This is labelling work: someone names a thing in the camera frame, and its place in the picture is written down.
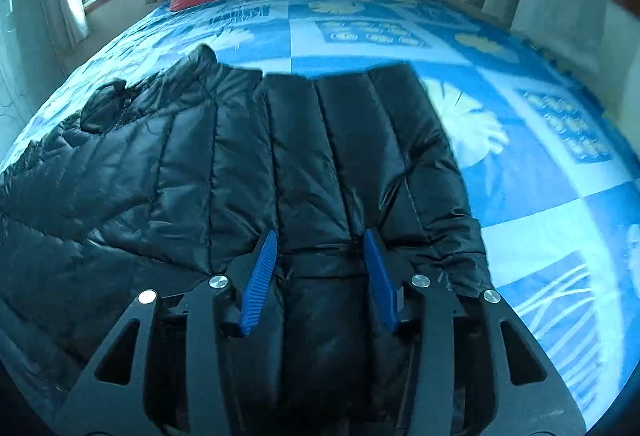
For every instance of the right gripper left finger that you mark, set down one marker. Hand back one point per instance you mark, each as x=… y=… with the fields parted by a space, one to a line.
x=112 y=395

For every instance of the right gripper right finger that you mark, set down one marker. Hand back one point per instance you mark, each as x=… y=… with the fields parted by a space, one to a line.
x=474 y=367

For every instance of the black quilted puffer jacket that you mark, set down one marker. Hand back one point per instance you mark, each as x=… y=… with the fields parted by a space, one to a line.
x=160 y=184

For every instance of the blue patterned bed sheet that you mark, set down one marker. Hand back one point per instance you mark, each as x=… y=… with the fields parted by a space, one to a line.
x=554 y=186

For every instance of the white wardrobe with circles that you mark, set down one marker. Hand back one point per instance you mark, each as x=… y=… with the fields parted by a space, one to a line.
x=18 y=101

